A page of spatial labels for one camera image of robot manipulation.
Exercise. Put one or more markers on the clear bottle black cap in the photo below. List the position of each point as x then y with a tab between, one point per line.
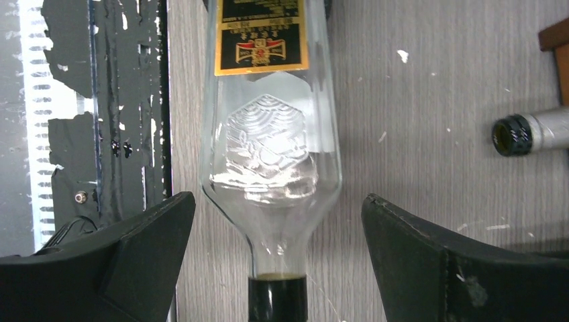
270	153

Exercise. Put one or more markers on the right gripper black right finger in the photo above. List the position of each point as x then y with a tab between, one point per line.
426	272

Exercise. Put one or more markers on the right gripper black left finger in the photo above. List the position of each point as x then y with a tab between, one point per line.
125	272

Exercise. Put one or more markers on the brown wooden wine rack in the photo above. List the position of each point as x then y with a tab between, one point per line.
555	39

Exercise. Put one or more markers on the brown bottle gold cap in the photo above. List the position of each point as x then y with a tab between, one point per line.
523	134

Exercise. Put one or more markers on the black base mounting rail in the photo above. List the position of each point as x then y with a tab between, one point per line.
97	111

